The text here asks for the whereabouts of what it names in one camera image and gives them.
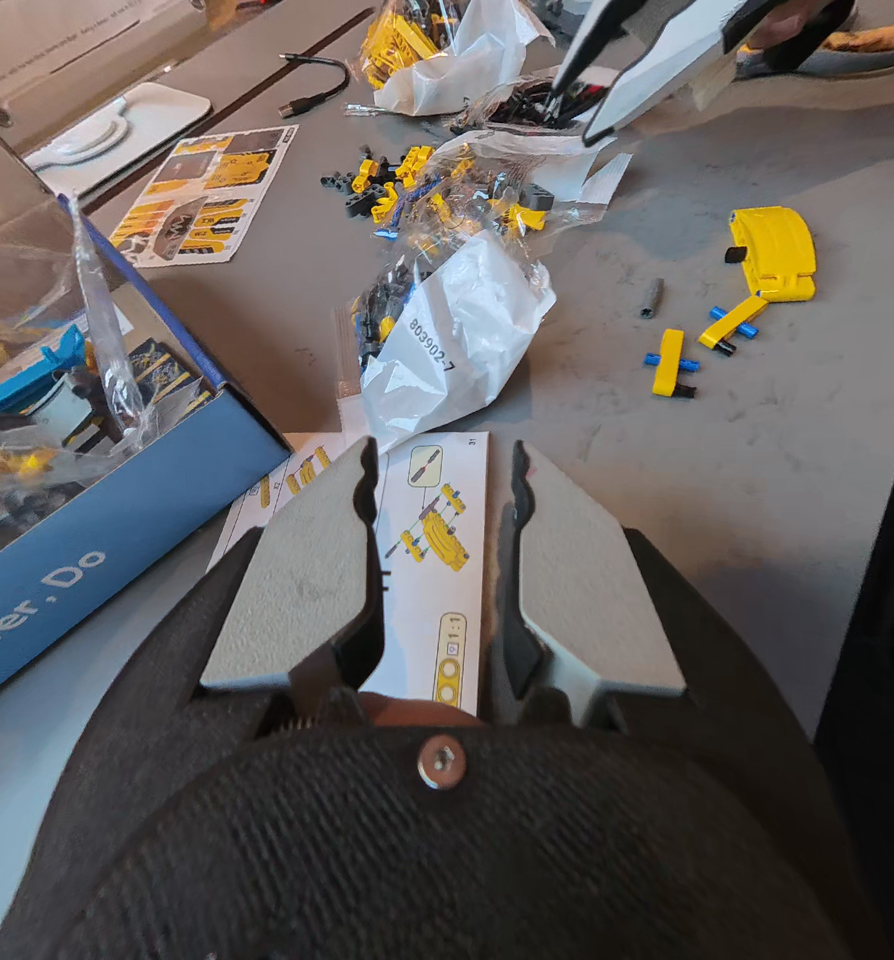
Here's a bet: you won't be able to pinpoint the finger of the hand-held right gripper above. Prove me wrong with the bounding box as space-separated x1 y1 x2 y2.
583 0 751 147
548 0 646 115

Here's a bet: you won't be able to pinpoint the pile of loose toy parts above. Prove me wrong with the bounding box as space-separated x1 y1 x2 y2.
321 144 436 226

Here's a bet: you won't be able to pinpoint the clear bag black red parts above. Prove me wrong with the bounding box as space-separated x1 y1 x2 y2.
450 67 620 138

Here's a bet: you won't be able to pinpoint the black USB cable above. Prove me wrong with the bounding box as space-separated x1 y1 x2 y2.
280 52 349 120

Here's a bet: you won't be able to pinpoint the clear bag with blue part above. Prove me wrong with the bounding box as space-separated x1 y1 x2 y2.
0 191 219 541

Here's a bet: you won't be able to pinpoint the white flat stand base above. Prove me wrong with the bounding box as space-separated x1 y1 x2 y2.
23 81 214 196

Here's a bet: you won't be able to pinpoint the person's right hand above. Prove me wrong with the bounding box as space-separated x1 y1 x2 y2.
750 0 819 48

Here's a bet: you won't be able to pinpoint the clear bag of dark parts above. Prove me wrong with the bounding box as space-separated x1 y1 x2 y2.
334 228 558 455

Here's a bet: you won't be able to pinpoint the instruction booklet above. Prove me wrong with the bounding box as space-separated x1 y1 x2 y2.
205 431 490 717

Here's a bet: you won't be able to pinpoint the yellow black sticker sheet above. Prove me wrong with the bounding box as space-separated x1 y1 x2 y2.
109 123 300 270

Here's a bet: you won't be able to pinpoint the short yellow beam with pins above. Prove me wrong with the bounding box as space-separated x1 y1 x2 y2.
645 328 701 399

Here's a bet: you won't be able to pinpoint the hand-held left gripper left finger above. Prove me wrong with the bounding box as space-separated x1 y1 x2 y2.
201 438 385 699

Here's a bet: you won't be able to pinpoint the yellow curved panel piece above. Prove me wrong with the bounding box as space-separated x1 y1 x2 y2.
724 204 819 303

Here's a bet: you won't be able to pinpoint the long yellow beam with pins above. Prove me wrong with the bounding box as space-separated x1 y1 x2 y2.
698 294 770 356

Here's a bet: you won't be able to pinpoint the clear bag of yellow parts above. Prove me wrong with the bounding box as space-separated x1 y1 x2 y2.
360 0 553 117

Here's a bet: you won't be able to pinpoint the blue robot kit box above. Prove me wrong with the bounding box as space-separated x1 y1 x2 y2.
0 90 292 710

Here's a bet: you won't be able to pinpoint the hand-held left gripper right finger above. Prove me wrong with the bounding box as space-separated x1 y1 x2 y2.
495 441 688 723

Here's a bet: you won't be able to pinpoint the clear bag of mixed parts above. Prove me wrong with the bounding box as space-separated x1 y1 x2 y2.
383 131 634 256

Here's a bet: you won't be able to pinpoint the toy brick instruction poster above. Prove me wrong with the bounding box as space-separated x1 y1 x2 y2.
0 0 388 151

